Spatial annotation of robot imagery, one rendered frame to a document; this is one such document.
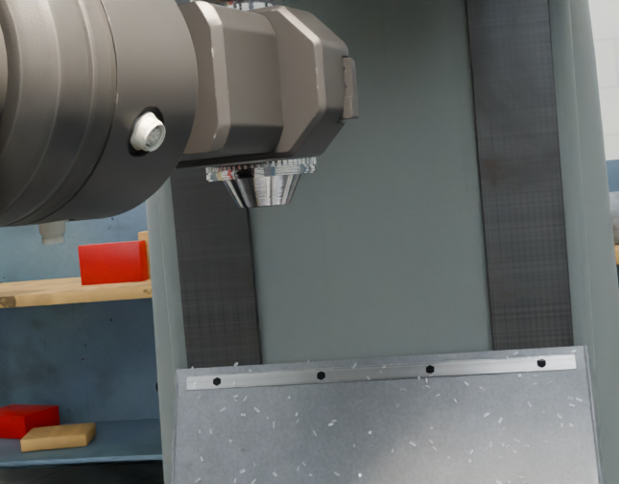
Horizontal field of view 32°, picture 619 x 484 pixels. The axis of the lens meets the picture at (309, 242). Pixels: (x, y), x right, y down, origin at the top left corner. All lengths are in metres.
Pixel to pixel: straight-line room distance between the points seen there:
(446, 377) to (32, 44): 0.58
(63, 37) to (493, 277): 0.57
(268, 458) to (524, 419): 0.19
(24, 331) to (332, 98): 4.78
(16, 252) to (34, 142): 4.82
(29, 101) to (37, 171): 0.02
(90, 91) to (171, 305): 0.57
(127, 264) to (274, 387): 3.49
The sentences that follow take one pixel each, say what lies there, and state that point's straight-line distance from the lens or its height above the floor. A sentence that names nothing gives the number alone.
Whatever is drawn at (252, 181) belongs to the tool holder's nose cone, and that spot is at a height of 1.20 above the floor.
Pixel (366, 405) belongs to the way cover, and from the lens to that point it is 0.82.
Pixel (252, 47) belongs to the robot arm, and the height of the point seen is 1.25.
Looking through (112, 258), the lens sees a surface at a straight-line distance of 4.33.
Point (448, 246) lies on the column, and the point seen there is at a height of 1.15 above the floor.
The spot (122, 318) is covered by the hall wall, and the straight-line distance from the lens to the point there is 4.95.
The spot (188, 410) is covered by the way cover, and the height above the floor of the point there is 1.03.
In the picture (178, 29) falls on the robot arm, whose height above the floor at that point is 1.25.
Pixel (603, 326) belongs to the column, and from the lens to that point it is 0.85.
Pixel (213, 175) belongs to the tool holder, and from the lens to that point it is 0.45.
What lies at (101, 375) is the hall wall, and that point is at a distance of 5.03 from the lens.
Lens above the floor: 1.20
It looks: 3 degrees down
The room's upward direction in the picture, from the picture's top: 5 degrees counter-clockwise
